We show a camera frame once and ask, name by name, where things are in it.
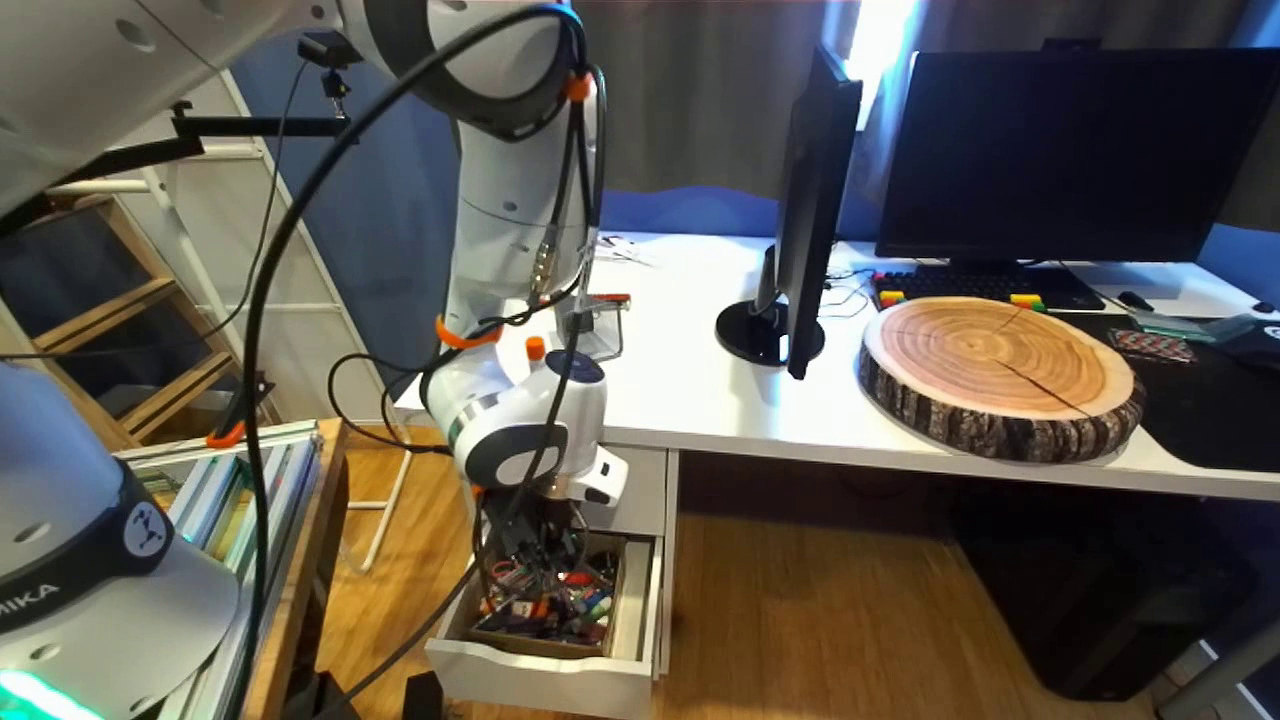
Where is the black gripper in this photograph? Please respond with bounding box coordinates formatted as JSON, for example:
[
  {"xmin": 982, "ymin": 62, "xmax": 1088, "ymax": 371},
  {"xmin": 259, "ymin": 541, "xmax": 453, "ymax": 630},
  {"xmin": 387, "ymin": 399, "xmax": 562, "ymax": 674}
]
[{"xmin": 472, "ymin": 486, "xmax": 593, "ymax": 572}]

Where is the white drawer cabinet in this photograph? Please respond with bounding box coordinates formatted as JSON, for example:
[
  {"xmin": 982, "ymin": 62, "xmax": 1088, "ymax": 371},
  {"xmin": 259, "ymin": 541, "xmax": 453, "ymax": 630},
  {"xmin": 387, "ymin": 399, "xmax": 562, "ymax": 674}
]
[{"xmin": 585, "ymin": 444, "xmax": 688, "ymax": 676}]

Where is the white desk drawer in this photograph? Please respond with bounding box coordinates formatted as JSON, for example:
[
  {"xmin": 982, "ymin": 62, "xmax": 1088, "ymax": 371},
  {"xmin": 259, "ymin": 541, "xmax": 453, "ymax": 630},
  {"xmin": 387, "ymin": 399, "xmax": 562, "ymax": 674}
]
[{"xmin": 424, "ymin": 444, "xmax": 672, "ymax": 720}]

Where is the wooden bookcase with books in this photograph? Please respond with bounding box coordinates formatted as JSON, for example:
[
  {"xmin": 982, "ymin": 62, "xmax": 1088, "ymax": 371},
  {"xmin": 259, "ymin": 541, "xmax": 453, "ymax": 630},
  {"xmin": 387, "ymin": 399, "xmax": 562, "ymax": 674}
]
[{"xmin": 115, "ymin": 416, "xmax": 351, "ymax": 720}]

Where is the white ladder shelf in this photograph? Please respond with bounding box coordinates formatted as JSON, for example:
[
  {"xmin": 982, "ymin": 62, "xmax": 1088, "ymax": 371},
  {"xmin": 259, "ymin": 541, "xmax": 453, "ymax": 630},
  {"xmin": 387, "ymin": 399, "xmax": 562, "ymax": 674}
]
[{"xmin": 53, "ymin": 73, "xmax": 386, "ymax": 444}]

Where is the black monitor with round stand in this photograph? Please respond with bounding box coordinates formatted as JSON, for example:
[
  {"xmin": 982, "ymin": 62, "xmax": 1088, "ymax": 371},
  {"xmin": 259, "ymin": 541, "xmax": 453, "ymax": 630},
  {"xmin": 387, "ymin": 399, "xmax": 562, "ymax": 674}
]
[{"xmin": 713, "ymin": 43, "xmax": 870, "ymax": 386}]

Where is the black computer monitor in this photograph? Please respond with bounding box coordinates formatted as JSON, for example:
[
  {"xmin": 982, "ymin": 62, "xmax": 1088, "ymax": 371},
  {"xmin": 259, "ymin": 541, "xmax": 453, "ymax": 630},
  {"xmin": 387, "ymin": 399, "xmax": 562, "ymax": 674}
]
[{"xmin": 571, "ymin": 0, "xmax": 1280, "ymax": 237}]

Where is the round wood slice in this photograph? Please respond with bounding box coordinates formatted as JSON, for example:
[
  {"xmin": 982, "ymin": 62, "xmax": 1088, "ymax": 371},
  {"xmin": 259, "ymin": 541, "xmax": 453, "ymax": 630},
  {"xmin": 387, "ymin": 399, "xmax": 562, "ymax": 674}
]
[{"xmin": 852, "ymin": 291, "xmax": 1148, "ymax": 467}]

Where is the black keyboard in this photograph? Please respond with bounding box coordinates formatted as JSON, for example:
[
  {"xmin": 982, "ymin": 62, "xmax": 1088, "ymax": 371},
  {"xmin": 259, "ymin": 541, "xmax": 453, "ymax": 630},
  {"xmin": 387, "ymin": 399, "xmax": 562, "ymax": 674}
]
[{"xmin": 870, "ymin": 259, "xmax": 1113, "ymax": 316}]

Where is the black box under desk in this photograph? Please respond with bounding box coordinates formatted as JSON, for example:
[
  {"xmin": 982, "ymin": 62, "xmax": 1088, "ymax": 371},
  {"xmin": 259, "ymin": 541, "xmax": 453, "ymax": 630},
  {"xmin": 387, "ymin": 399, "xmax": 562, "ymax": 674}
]
[{"xmin": 950, "ymin": 501, "xmax": 1261, "ymax": 708}]

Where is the wide black monitor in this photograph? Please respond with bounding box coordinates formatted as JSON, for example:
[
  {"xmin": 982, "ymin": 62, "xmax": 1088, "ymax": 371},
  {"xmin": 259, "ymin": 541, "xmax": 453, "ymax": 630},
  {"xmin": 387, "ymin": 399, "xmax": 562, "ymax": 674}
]
[{"xmin": 874, "ymin": 49, "xmax": 1280, "ymax": 269}]

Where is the black desk mat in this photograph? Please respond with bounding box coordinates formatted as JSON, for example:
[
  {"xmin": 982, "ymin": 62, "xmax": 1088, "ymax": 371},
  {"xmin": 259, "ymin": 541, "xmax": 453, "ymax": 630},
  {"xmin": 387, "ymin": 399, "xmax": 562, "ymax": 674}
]
[{"xmin": 1065, "ymin": 310, "xmax": 1280, "ymax": 472}]

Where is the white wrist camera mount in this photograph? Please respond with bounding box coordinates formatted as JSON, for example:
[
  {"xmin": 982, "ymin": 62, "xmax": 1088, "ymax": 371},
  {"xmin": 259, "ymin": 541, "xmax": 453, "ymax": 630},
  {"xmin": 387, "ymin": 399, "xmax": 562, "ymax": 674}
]
[{"xmin": 567, "ymin": 444, "xmax": 637, "ymax": 511}]

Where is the white metal stool frame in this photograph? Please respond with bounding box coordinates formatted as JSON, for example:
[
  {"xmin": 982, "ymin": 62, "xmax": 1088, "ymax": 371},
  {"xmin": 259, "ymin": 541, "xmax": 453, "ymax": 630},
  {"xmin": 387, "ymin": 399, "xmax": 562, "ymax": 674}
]
[{"xmin": 339, "ymin": 444, "xmax": 419, "ymax": 581}]

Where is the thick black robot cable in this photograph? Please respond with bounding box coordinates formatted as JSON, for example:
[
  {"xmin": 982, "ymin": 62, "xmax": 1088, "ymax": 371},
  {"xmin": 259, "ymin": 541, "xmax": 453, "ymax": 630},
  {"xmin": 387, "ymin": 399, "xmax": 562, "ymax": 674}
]
[{"xmin": 235, "ymin": 0, "xmax": 601, "ymax": 676}]

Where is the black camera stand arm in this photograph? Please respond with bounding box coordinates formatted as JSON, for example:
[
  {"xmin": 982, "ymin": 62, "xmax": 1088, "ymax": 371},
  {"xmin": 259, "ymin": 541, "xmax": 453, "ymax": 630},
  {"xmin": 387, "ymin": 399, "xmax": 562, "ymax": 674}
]
[{"xmin": 167, "ymin": 30, "xmax": 368, "ymax": 150}]

